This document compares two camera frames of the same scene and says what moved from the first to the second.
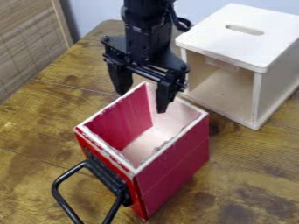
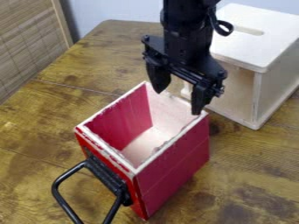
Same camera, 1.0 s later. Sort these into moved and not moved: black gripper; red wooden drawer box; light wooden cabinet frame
Moved: black gripper
Not moved: red wooden drawer box; light wooden cabinet frame
